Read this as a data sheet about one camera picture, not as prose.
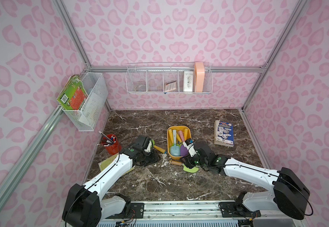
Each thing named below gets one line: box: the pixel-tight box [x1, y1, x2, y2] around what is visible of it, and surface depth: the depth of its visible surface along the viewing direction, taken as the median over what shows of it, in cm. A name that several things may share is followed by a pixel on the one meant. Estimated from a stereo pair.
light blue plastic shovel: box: [169, 129, 181, 157], surface depth 95 cm
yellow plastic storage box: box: [167, 125, 192, 160], surface depth 99 cm
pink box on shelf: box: [194, 61, 205, 93], surface depth 84 cm
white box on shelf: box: [182, 70, 194, 93], surface depth 95 cm
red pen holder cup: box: [101, 133, 122, 156], surface depth 92 cm
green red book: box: [56, 74, 89, 111], surface depth 73 cm
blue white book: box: [213, 119, 234, 148], surface depth 103 cm
